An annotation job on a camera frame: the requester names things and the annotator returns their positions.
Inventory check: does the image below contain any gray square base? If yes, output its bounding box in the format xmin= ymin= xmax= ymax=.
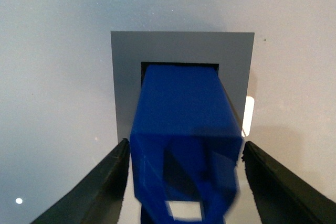
xmin=111 ymin=31 xmax=255 ymax=140

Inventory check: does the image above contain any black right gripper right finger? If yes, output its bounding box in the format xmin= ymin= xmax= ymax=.
xmin=243 ymin=141 xmax=335 ymax=223

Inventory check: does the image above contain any blue plastic part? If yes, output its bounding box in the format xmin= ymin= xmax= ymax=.
xmin=130 ymin=64 xmax=243 ymax=223

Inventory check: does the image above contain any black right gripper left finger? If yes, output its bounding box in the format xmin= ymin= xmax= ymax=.
xmin=32 ymin=138 xmax=130 ymax=223

